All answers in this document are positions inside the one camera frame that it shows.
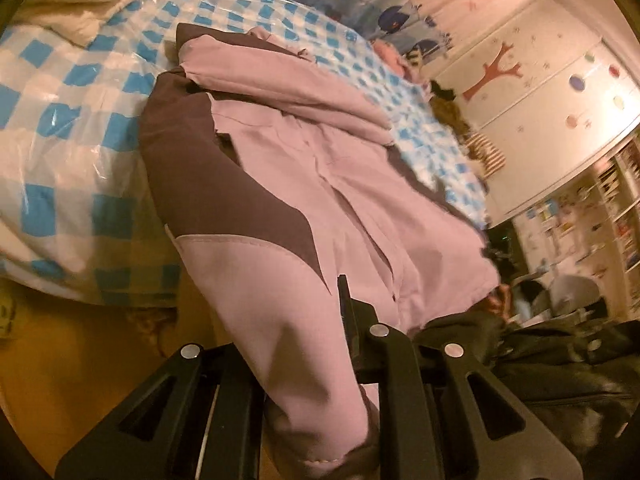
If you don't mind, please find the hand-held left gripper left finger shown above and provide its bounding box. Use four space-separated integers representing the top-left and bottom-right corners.
55 341 271 480

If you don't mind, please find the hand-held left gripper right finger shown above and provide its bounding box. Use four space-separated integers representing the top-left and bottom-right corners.
337 274 584 480

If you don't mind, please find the pink and brown jacket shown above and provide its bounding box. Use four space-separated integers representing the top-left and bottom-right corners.
137 22 501 480

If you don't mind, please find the dark cloth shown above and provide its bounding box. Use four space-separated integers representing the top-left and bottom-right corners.
415 310 640 451

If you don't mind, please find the grey chair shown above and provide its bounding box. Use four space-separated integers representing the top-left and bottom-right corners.
520 275 606 322

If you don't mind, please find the striped cloth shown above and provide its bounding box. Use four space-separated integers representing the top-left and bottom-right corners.
467 132 508 178

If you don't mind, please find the white bookshelf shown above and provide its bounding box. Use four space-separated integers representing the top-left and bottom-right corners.
515 130 640 321

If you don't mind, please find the white wardrobe with tree decal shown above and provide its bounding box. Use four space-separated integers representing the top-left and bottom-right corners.
432 0 640 216

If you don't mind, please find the blue checked plastic-covered bed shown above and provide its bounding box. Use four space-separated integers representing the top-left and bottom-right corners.
0 0 488 311

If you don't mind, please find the cream quilted jacket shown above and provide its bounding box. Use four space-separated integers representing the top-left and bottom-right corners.
10 0 146 46

